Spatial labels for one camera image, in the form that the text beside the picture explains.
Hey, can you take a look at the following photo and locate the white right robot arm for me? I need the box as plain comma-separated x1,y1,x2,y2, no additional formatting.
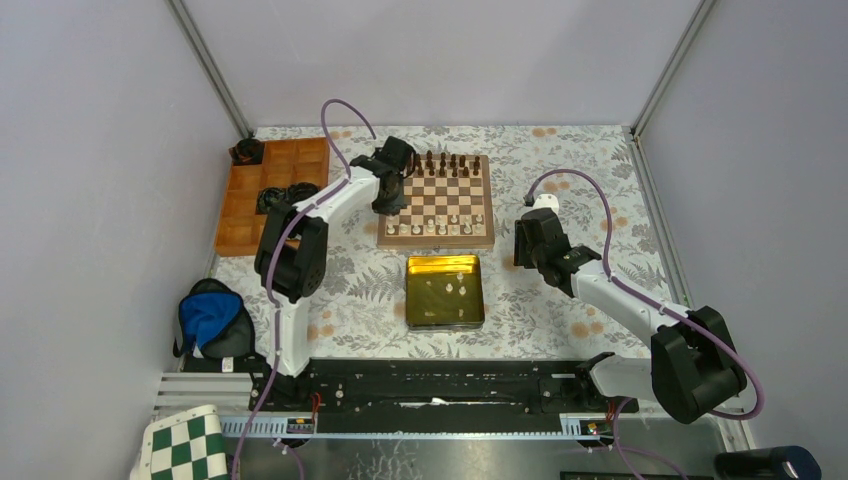
514,208,748,424

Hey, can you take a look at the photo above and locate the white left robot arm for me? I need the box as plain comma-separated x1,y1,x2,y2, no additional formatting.
254,136,415,411

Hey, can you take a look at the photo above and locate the wooden chess board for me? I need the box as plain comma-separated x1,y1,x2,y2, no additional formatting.
376,151,495,249

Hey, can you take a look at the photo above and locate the green white chess mat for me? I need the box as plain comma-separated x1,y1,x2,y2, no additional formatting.
129,404,230,480

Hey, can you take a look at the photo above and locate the floral patterned table mat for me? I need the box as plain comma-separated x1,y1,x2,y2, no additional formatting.
211,124,690,362

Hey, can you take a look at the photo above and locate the dark rolled tie centre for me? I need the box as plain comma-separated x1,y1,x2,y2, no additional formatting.
285,182,321,205

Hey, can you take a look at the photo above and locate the gold metal tin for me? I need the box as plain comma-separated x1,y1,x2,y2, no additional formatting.
405,254,485,331

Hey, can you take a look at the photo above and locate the wooden compartment tray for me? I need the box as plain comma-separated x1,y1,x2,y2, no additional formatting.
215,137,330,257

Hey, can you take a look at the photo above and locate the blue yellow rolled tie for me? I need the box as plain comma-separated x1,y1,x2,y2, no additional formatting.
256,187,286,215

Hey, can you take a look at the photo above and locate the dark floral rolled tie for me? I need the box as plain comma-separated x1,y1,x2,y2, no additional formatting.
228,138,265,167

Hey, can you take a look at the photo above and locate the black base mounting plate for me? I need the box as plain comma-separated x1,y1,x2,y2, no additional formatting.
249,359,620,434

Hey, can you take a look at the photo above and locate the blue black cloth bag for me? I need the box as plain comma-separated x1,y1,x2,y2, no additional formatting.
172,278,256,360

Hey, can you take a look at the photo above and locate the black cylinder bottle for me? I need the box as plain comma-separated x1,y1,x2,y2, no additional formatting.
713,445,822,480

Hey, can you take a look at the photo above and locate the aluminium frame rail right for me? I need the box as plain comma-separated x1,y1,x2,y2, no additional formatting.
622,0,720,372

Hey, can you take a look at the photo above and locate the aluminium frame rail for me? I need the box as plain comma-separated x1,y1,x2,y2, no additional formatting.
622,0,720,372
165,0,253,138

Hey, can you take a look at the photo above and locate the aluminium frame rail left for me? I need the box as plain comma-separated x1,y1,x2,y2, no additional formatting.
165,0,253,138

